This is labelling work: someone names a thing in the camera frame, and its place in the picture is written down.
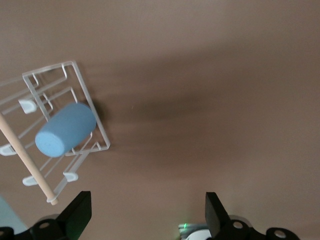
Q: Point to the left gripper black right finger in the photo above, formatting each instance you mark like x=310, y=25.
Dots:
x=216, y=217

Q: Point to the blue plastic cup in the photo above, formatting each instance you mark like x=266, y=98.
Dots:
x=65, y=130

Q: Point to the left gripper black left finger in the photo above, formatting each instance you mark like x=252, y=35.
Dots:
x=75, y=217

